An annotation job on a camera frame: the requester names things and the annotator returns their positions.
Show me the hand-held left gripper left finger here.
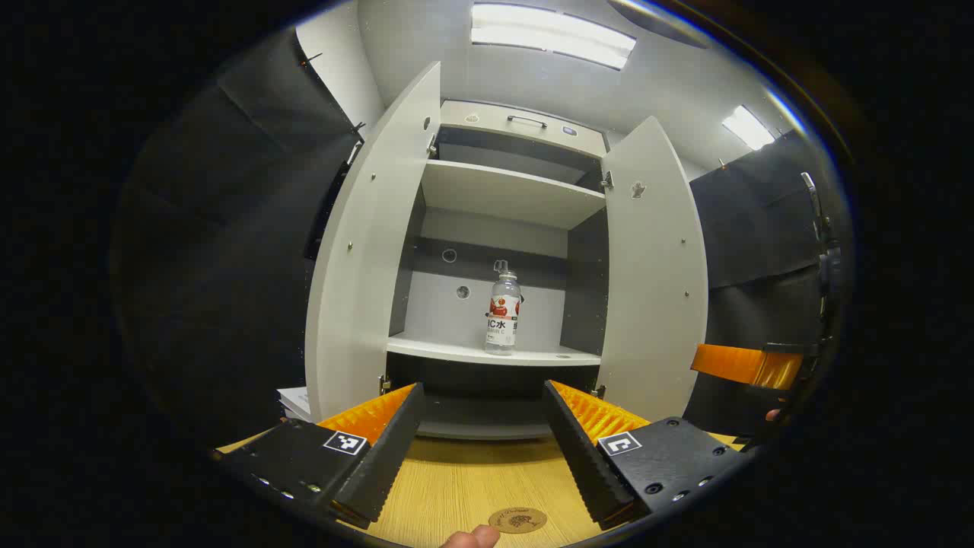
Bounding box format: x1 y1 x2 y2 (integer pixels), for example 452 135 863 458
215 382 425 531

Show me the small ceiling light panel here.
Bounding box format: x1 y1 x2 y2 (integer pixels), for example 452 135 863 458
721 104 777 151

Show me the clear plastic bottle red label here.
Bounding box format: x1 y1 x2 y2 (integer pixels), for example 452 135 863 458
485 260 523 356

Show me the round cork coaster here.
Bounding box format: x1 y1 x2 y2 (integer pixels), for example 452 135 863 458
488 507 549 534

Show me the grey cabinet drawer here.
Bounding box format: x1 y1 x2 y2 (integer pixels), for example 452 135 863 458
440 100 608 158

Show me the large ceiling light panel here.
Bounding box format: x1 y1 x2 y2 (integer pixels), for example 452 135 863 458
470 2 637 71

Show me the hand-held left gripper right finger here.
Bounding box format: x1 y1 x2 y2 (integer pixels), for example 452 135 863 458
543 380 753 531

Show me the grey cabinet door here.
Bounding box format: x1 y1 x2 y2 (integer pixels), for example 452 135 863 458
596 116 710 423
304 61 442 423

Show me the grey cabinet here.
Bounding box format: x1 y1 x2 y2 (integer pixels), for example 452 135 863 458
384 99 610 442

